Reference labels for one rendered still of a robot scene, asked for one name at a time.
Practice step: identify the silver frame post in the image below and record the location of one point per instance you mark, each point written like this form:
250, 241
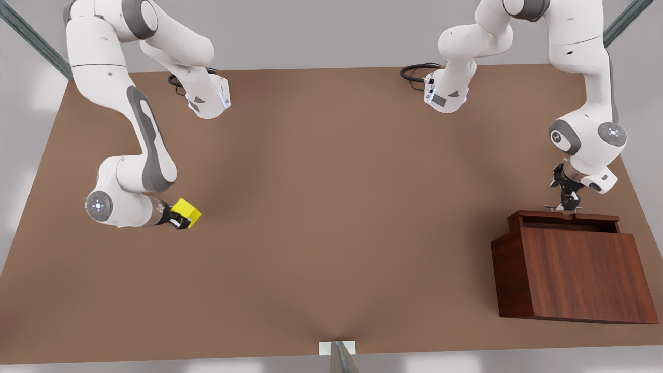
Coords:
342, 358
624, 20
36, 39

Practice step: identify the brown wooden drawer cabinet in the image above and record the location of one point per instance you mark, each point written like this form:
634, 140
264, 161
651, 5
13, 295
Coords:
575, 274

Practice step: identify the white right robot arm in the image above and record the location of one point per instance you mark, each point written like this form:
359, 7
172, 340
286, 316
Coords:
147, 150

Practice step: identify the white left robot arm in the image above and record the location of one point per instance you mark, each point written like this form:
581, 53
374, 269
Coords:
585, 77

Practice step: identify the yellow square block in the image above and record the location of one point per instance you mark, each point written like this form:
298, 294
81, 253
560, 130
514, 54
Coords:
186, 211

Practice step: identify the brown wooden drawer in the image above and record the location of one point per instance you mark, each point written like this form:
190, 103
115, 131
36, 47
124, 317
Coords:
567, 220

